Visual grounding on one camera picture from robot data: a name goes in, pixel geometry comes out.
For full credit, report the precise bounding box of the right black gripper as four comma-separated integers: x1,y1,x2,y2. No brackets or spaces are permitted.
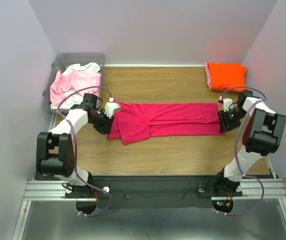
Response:
217,107,249,133

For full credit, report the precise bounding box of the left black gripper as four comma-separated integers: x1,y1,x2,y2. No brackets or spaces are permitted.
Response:
89,109,115,135

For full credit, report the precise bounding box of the magenta t shirt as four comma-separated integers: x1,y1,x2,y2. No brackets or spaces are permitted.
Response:
107,102,222,145

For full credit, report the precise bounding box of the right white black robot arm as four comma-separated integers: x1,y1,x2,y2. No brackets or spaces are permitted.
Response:
213,90,286,195

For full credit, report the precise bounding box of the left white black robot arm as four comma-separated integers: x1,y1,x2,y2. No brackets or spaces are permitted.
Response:
36,93,121,198

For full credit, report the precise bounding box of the white t shirt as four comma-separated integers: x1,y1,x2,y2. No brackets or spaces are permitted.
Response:
50,62,101,110

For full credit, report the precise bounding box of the folded orange t shirt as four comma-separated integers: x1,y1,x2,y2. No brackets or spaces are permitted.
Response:
209,62,247,92

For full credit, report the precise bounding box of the folded pink t shirt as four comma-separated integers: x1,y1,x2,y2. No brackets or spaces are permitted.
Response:
205,62,212,90

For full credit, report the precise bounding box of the clear plastic bin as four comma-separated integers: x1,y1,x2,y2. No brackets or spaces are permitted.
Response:
42,53,106,113

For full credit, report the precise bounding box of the small circuit board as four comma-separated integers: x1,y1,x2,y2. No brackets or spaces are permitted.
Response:
214,200,233,212

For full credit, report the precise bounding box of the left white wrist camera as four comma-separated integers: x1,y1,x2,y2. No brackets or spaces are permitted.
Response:
103,97,121,118

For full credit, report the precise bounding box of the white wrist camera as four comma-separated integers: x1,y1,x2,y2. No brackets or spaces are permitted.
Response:
219,96,234,112
103,97,121,118

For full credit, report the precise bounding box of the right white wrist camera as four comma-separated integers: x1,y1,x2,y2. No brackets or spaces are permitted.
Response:
219,96,234,112

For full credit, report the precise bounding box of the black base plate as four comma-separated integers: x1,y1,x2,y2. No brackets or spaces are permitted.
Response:
34,175,243,210

